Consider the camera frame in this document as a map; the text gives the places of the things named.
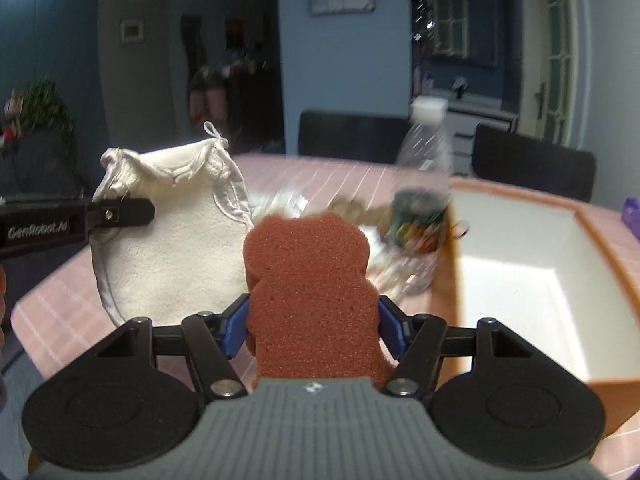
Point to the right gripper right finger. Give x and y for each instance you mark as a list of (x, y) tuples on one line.
[(415, 343)]

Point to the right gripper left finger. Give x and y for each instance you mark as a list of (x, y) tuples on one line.
[(212, 341)]

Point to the white cloth pouch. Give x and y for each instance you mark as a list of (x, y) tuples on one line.
[(190, 257)]

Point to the brown bear sponge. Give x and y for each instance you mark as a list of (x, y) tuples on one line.
[(313, 313)]

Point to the brown plush toy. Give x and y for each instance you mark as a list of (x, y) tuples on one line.
[(356, 212)]

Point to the white plastic bag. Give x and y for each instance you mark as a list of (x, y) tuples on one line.
[(287, 203)]

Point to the orange cardboard box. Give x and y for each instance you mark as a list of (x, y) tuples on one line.
[(563, 275)]

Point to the clear plastic water bottle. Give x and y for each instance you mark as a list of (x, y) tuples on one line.
[(420, 197)]

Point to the black chair right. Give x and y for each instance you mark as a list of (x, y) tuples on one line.
[(512, 159)]

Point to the black chair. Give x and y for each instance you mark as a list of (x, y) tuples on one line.
[(512, 159), (364, 138)]

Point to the black chair left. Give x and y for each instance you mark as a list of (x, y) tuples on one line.
[(364, 138)]

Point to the small framed picture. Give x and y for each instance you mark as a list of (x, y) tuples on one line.
[(131, 31)]

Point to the white cabinet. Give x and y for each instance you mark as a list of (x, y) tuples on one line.
[(461, 121)]

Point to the purple tissue pack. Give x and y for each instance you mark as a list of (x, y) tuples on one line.
[(630, 216)]

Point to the white glass door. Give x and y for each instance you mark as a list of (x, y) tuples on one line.
[(550, 56)]

